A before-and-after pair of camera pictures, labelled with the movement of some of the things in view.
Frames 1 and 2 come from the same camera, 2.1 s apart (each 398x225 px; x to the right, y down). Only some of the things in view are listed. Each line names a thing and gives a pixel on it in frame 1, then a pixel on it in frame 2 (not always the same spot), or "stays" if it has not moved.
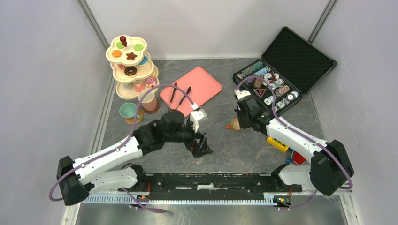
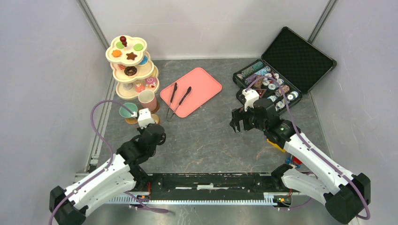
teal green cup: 128,109 stays
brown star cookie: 131,56 stays
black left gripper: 197,149 → 141,131
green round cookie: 138,47 stays
